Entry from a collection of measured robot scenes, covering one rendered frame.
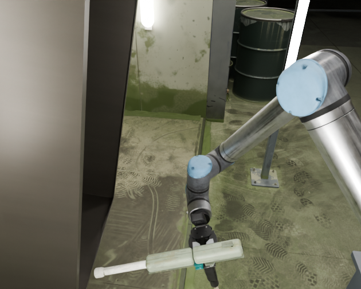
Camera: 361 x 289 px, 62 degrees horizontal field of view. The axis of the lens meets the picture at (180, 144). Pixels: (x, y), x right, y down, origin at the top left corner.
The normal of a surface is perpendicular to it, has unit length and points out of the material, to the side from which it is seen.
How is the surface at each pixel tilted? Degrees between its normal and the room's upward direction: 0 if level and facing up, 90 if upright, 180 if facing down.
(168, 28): 90
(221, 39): 90
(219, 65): 90
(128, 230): 0
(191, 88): 90
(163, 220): 0
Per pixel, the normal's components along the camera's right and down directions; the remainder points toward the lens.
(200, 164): -0.04, -0.77
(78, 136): -0.04, 0.57
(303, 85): -0.77, 0.29
